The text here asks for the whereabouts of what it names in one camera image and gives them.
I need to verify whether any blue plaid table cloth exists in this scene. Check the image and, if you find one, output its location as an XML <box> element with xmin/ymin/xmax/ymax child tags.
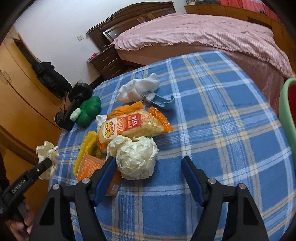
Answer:
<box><xmin>48</xmin><ymin>51</ymin><xmax>296</xmax><ymax>241</ymax></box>

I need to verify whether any orange snack bag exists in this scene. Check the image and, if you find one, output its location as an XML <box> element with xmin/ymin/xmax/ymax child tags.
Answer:
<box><xmin>97</xmin><ymin>101</ymin><xmax>173</xmax><ymax>149</ymax></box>

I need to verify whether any red bin green rim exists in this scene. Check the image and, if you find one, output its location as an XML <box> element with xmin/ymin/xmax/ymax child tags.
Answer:
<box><xmin>278</xmin><ymin>77</ymin><xmax>296</xmax><ymax>144</ymax></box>

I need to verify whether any floral red white curtain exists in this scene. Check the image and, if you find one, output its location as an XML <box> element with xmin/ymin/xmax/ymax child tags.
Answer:
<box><xmin>220</xmin><ymin>0</ymin><xmax>281</xmax><ymax>22</ymax></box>

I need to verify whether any orange wooden wardrobe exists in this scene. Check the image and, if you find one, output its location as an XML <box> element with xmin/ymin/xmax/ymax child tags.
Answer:
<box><xmin>1</xmin><ymin>28</ymin><xmax>64</xmax><ymax>182</ymax></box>

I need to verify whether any green plush toy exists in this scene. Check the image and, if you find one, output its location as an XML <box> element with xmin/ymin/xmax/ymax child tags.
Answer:
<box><xmin>70</xmin><ymin>96</ymin><xmax>101</xmax><ymax>128</ymax></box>

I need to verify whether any brown bed base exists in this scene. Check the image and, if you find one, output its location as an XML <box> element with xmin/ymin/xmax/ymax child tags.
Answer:
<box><xmin>117</xmin><ymin>45</ymin><xmax>287</xmax><ymax>115</ymax></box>

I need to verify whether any large white paper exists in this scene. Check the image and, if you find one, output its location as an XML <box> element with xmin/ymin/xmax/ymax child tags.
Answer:
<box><xmin>107</xmin><ymin>135</ymin><xmax>159</xmax><ymax>180</ymax></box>

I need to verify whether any black jacket hanging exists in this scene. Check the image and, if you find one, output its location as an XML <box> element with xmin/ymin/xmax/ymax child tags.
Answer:
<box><xmin>31</xmin><ymin>62</ymin><xmax>72</xmax><ymax>99</ymax></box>

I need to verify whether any light blue plastic scoop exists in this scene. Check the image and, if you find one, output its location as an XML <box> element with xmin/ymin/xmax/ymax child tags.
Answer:
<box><xmin>142</xmin><ymin>92</ymin><xmax>175</xmax><ymax>110</ymax></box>

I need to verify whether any white paper ball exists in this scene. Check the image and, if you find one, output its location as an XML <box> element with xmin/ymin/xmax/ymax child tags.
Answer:
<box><xmin>36</xmin><ymin>140</ymin><xmax>60</xmax><ymax>180</ymax></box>

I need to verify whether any person's left hand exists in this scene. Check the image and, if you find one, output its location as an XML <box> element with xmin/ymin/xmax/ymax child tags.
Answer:
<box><xmin>10</xmin><ymin>203</ymin><xmax>34</xmax><ymax>241</ymax></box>

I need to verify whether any dark wooden nightstand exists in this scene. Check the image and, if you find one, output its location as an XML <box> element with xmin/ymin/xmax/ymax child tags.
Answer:
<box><xmin>87</xmin><ymin>44</ymin><xmax>126</xmax><ymax>80</ymax></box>

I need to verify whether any white cloth sock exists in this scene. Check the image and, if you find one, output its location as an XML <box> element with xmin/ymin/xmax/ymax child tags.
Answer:
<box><xmin>116</xmin><ymin>73</ymin><xmax>160</xmax><ymax>103</ymax></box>

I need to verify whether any pink bed quilt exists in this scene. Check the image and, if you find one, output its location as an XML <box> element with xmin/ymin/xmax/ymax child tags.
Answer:
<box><xmin>113</xmin><ymin>14</ymin><xmax>293</xmax><ymax>78</ymax></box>

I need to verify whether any orange paper packet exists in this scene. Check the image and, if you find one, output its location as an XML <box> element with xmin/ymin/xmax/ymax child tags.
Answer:
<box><xmin>76</xmin><ymin>153</ymin><xmax>122</xmax><ymax>197</ymax></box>

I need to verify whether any dark wooden headboard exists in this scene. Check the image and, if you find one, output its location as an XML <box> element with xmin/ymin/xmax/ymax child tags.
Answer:
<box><xmin>86</xmin><ymin>1</ymin><xmax>176</xmax><ymax>51</ymax></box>

